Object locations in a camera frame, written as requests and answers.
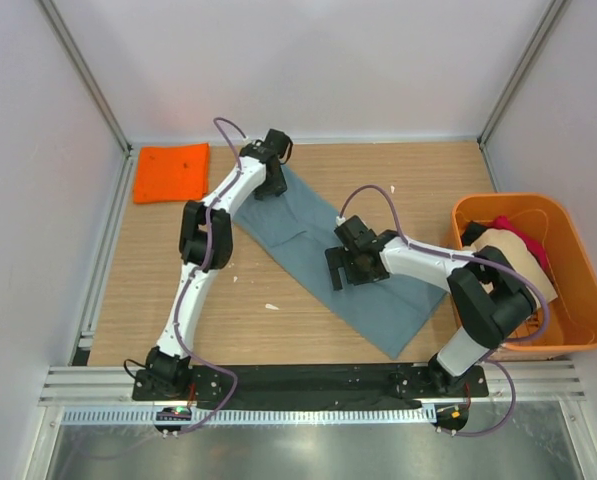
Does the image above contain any blue grey t shirt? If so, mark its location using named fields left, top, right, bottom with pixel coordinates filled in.
left=235, top=168, right=445, bottom=360

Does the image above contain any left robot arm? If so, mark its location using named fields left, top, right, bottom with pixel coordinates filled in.
left=134, top=129, right=293, bottom=400

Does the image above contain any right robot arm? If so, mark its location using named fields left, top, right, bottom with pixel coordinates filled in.
left=325, top=216, right=544, bottom=396

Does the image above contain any folded orange t shirt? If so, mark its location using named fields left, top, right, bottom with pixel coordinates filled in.
left=133, top=143, right=210, bottom=204

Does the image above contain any black garment in basket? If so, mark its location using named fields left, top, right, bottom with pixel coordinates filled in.
left=460, top=221, right=489, bottom=247

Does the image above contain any red t shirt in basket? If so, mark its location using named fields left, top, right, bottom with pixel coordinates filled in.
left=491, top=216, right=549, bottom=271

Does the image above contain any beige t shirt in basket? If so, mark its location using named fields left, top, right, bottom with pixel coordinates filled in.
left=463, top=228, right=558, bottom=303

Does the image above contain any orange plastic basket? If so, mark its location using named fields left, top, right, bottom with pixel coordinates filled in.
left=445, top=193, right=597, bottom=360

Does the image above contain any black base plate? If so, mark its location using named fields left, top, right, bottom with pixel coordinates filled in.
left=132, top=363, right=489, bottom=411

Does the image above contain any white slotted cable duct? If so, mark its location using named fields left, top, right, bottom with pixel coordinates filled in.
left=61, top=405, right=436, bottom=427

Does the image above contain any left aluminium corner post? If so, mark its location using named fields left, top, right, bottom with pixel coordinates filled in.
left=36, top=0, right=132, bottom=156

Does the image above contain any aluminium corner post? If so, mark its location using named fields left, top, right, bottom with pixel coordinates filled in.
left=477, top=0, right=571, bottom=151
left=36, top=0, right=132, bottom=156

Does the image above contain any aluminium frame rail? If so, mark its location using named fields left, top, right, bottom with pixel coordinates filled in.
left=38, top=366, right=134, bottom=406

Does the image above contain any right aluminium corner post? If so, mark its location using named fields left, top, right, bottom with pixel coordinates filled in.
left=477, top=0, right=571, bottom=151

